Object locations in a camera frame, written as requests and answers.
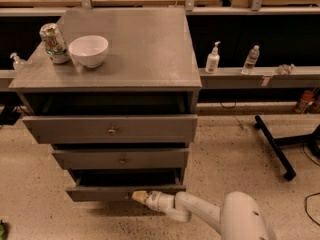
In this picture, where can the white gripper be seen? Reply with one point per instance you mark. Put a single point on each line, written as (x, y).
(157, 199)

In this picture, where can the grey bottom drawer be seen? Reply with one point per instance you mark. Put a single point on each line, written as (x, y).
(119, 185)

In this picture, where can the grey drawer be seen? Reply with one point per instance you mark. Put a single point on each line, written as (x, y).
(112, 129)
(119, 185)
(85, 159)

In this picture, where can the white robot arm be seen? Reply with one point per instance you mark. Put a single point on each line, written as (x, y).
(239, 217)

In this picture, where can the grey middle drawer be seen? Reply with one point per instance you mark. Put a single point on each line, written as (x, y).
(85, 159)

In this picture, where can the grey top drawer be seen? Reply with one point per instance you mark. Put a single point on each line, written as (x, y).
(112, 129)

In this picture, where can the green object at floor edge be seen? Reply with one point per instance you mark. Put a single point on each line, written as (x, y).
(3, 232)

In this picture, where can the white pump lotion bottle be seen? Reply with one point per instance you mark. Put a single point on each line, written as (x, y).
(213, 59)

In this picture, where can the white ceramic bowl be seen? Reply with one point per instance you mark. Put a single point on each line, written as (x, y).
(90, 51)

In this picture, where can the clear plastic water bottle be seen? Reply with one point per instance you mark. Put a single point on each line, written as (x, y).
(251, 59)

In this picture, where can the black stand base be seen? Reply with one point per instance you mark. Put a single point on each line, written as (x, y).
(312, 141)

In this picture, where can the clear pump sanitizer bottle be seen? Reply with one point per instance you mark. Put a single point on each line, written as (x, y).
(18, 63)

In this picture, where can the crumpled clear plastic wrap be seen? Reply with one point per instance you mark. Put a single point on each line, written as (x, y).
(285, 69)

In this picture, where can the orange spray bottle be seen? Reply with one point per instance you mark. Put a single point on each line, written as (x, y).
(303, 102)

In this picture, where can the grey shelf rail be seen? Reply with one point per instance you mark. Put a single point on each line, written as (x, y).
(261, 77)

